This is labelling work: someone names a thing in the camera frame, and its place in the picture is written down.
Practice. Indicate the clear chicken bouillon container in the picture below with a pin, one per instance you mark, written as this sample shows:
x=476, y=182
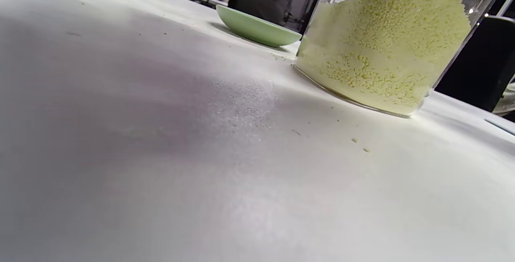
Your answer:
x=382, y=52

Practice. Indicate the small green dish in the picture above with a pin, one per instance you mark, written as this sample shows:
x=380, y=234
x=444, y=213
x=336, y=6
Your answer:
x=257, y=30

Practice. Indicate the black office chair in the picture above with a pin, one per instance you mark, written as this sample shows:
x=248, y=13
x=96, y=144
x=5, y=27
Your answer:
x=273, y=4

